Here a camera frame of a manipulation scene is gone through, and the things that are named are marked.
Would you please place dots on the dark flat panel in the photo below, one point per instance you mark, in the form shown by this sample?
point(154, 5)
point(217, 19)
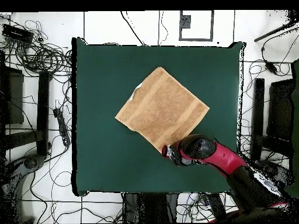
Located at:
point(15, 98)
point(280, 109)

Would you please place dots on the black pole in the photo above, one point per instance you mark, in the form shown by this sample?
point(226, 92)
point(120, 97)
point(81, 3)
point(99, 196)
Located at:
point(273, 31)

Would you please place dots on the black power adapter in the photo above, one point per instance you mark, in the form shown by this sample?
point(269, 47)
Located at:
point(271, 67)

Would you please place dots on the dark green table cloth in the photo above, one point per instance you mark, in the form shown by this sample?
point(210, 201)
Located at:
point(116, 163)

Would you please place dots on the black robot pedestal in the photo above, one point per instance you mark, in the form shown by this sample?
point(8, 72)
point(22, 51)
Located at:
point(151, 207)

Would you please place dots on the small dark square plate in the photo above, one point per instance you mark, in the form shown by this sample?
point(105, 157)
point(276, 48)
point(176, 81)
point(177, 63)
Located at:
point(185, 22)

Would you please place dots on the black rounded floor base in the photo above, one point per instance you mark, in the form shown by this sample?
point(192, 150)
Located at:
point(31, 163)
point(279, 169)

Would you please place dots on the black power strip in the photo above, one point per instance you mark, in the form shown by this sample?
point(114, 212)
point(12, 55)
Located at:
point(217, 207)
point(62, 126)

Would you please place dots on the grey square floor frame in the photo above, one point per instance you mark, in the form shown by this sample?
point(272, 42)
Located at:
point(196, 39)

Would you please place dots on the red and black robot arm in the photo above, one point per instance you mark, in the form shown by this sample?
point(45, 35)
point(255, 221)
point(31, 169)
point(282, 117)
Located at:
point(222, 158)

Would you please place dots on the black flat electronics box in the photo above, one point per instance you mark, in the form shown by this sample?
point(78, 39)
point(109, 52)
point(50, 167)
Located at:
point(17, 33)

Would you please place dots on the tan terry towel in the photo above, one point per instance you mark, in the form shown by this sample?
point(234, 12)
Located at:
point(161, 109)

